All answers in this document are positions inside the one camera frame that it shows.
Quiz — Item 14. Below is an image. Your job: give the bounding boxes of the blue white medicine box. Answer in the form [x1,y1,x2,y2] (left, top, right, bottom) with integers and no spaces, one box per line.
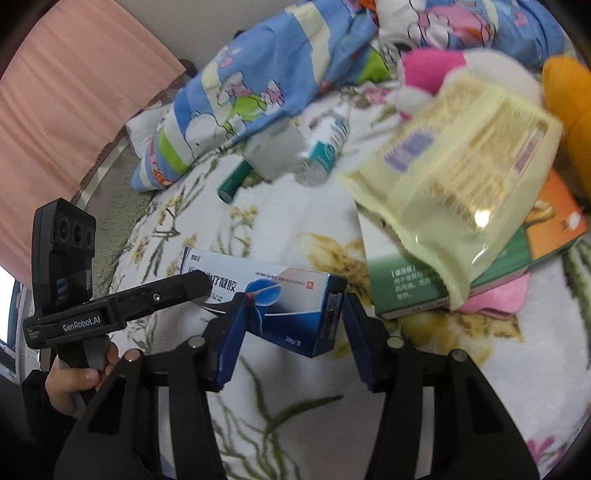
[181,246,348,358]

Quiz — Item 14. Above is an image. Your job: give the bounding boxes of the pink curtain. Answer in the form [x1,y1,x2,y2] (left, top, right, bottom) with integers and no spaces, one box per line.
[0,0,186,274]

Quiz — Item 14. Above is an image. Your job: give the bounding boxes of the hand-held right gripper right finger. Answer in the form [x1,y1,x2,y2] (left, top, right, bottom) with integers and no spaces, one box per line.
[344,293,541,480]

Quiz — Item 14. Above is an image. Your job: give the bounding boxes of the white floral blanket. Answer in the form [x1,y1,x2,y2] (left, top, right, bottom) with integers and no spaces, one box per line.
[83,78,591,480]

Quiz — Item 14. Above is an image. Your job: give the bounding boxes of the person's left hand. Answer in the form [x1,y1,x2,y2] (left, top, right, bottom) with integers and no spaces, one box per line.
[45,340,121,416]

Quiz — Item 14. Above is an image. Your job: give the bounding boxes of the green orange medicine box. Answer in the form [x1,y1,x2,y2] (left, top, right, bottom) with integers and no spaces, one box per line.
[359,170,583,320]

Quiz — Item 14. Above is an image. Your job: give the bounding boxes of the pale yellow plastic bag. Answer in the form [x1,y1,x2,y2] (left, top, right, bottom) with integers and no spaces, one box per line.
[336,75,565,310]

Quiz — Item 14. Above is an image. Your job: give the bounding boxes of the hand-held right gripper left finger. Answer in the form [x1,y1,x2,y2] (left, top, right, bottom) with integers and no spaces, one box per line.
[53,293,245,480]

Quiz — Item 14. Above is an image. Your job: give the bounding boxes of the dark green tube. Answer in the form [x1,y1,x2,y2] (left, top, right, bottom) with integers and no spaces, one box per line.
[218,161,253,204]

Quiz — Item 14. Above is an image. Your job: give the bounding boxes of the blue cartoon quilt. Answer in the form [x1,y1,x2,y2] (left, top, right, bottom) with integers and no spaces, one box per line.
[129,0,568,193]

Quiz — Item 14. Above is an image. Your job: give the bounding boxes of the orange green plush toy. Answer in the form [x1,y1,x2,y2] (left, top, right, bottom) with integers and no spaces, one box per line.
[541,55,591,200]

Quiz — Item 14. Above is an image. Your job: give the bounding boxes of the small grey white box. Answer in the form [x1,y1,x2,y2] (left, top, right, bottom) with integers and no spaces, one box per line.
[241,121,306,181]

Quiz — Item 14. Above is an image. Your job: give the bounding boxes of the pink white plush toy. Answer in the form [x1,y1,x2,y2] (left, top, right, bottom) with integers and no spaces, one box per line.
[394,46,548,121]

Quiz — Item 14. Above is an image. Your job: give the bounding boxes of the white teal spray bottle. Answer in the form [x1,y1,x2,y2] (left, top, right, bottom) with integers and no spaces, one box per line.
[294,102,352,186]

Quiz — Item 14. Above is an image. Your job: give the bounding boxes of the white pillow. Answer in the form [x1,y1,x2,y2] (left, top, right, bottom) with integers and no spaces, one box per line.
[126,105,174,158]

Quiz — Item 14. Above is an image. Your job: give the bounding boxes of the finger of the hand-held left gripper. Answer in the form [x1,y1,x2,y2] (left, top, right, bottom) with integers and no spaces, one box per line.
[117,271,212,325]

